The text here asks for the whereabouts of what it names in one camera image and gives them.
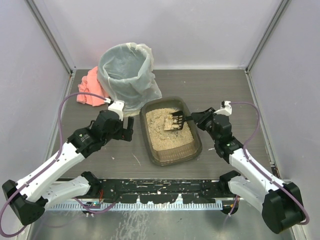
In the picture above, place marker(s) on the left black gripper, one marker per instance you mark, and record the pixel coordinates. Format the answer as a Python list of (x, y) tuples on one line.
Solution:
[(124, 128)]

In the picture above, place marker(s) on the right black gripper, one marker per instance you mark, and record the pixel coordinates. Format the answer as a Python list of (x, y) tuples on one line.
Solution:
[(200, 119)]

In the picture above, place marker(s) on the black slotted litter scoop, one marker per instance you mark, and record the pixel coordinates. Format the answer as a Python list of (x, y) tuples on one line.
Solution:
[(176, 120)]

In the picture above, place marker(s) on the dark translucent litter box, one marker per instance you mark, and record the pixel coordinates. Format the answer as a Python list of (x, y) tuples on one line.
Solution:
[(166, 146)]

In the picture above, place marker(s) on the bin with plastic liner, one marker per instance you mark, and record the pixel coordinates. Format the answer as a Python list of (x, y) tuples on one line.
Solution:
[(125, 72)]

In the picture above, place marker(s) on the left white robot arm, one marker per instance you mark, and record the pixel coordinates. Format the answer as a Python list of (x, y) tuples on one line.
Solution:
[(32, 195)]

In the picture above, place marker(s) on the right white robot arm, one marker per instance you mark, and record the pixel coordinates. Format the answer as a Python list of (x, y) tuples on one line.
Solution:
[(280, 204)]

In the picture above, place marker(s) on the pink crumpled cloth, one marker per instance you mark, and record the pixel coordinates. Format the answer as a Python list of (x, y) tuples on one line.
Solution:
[(90, 84)]

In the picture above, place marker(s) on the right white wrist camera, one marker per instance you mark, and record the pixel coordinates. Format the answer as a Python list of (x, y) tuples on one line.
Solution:
[(225, 109)]

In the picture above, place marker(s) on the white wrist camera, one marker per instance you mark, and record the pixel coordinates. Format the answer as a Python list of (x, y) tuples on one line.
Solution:
[(225, 109), (116, 106)]

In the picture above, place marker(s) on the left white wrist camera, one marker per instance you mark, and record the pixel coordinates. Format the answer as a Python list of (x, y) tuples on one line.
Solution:
[(116, 106)]

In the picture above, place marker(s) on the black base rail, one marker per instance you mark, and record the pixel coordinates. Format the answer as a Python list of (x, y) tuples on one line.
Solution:
[(160, 191)]

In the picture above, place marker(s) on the white slotted cable duct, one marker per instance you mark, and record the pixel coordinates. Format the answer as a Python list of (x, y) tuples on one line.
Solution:
[(175, 206)]

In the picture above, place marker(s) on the left aluminium frame post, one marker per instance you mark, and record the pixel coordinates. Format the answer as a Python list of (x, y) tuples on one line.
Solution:
[(48, 34)]

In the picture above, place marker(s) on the aluminium frame post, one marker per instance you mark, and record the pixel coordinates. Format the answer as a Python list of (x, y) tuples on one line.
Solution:
[(280, 10), (48, 34)]

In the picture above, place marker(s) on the right aluminium frame post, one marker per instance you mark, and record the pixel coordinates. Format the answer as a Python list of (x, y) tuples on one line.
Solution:
[(280, 10)]

